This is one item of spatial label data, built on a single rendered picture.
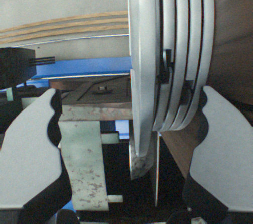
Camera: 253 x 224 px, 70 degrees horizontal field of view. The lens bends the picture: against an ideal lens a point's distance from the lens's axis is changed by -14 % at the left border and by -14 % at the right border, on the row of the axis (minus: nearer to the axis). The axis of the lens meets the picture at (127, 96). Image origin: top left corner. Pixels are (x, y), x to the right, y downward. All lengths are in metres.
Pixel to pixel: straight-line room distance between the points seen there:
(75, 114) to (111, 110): 0.11
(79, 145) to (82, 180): 0.15
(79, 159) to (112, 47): 1.45
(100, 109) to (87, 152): 0.19
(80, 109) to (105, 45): 1.47
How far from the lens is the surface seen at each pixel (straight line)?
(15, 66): 1.01
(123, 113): 0.59
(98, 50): 2.03
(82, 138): 0.70
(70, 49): 2.09
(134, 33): 0.17
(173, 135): 0.27
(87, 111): 0.60
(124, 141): 1.50
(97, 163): 0.74
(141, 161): 0.82
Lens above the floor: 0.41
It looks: level
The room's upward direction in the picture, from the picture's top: 92 degrees counter-clockwise
